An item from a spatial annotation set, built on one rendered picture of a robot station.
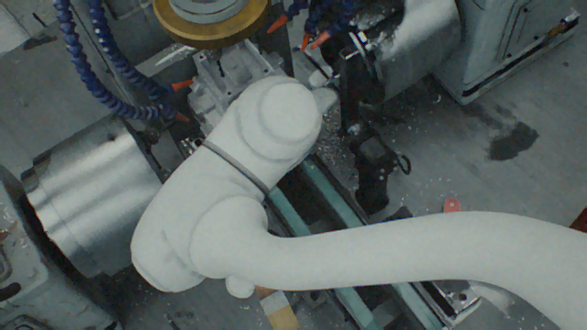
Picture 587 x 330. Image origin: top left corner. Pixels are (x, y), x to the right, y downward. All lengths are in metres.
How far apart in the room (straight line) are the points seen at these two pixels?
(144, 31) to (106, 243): 0.42
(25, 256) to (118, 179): 0.18
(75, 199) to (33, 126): 0.58
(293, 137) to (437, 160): 0.76
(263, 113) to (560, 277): 0.35
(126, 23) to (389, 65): 0.49
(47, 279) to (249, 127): 0.48
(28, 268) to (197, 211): 0.43
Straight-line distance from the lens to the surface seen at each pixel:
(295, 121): 0.72
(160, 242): 0.75
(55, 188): 1.12
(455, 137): 1.49
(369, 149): 1.19
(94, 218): 1.11
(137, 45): 1.31
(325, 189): 1.29
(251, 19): 0.99
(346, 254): 0.63
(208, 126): 1.24
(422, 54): 1.25
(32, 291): 1.09
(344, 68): 1.05
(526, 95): 1.57
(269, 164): 0.76
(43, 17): 2.38
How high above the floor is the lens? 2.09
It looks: 63 degrees down
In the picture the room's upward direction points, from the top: 11 degrees counter-clockwise
